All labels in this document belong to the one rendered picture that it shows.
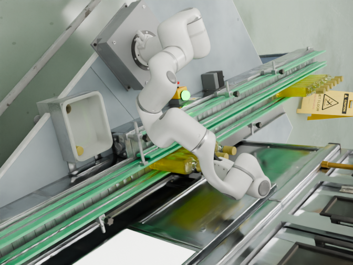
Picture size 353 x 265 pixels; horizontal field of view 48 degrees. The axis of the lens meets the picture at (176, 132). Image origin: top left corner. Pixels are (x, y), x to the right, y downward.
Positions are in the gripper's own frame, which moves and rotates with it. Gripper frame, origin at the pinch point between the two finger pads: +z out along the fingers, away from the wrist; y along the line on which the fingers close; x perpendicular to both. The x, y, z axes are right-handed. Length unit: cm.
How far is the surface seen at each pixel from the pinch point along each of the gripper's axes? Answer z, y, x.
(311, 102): 180, -65, -285
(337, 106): 155, -71, -297
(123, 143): 23.7, 11.8, 19.4
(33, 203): 16, 5, 58
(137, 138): 14.7, 14.7, 17.3
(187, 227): -8.4, -13.1, 17.4
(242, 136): 43, -13, -57
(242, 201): -10.3, -12.8, -6.0
